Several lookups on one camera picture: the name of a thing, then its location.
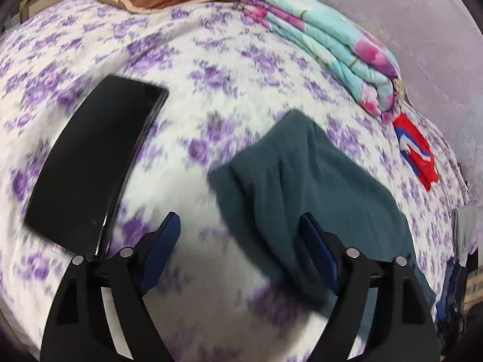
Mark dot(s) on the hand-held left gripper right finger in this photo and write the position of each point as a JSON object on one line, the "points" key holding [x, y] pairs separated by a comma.
{"points": [[320, 249]]}

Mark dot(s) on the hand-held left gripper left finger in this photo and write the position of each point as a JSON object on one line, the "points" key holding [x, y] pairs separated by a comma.
{"points": [[162, 249]]}

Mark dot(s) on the teal pants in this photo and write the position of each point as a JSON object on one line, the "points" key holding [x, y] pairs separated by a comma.
{"points": [[302, 181]]}

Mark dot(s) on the navy pants with reflective stripe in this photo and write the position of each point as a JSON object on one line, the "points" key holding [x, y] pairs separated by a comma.
{"points": [[454, 290]]}

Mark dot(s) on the black tablet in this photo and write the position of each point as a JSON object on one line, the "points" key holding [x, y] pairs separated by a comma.
{"points": [[94, 158]]}

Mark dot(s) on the red garment with striped trim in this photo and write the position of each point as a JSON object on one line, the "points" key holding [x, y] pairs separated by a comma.
{"points": [[415, 147]]}

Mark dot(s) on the grey sweatpants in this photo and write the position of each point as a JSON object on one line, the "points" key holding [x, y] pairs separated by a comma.
{"points": [[462, 233]]}

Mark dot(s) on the purple floral bedsheet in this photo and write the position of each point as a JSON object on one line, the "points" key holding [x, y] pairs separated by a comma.
{"points": [[226, 64]]}

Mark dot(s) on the folded floral blanket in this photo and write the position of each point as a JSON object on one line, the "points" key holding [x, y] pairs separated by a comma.
{"points": [[332, 41]]}

